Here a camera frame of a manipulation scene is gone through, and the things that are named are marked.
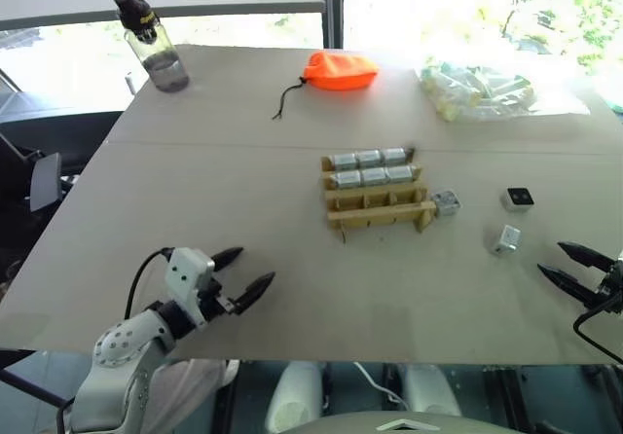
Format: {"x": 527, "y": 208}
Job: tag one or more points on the dark flat panel on stand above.
{"x": 46, "y": 181}

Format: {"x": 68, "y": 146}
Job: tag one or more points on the black metal frame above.
{"x": 545, "y": 395}

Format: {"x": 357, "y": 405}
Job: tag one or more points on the wooden rack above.
{"x": 375, "y": 210}

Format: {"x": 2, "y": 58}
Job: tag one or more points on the dark window frame post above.
{"x": 333, "y": 6}

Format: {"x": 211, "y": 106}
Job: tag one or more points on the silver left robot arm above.
{"x": 117, "y": 346}

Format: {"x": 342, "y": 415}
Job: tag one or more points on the white rounded leg cover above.
{"x": 294, "y": 395}
{"x": 430, "y": 390}

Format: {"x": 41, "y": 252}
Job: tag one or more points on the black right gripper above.
{"x": 611, "y": 288}

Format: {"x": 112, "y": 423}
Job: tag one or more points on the grey robot torso top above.
{"x": 399, "y": 424}

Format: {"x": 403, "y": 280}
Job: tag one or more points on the clear black-lidded water bottle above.
{"x": 160, "y": 54}

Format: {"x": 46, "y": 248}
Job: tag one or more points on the clear plastic bag of packets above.
{"x": 477, "y": 93}

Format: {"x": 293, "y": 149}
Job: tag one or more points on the pale grey rounded hip cover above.
{"x": 190, "y": 390}

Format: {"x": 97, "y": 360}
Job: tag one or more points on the small white upright object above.
{"x": 130, "y": 83}

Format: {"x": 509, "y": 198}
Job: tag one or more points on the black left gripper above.
{"x": 214, "y": 302}

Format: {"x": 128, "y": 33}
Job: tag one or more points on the black and white cube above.
{"x": 518, "y": 199}

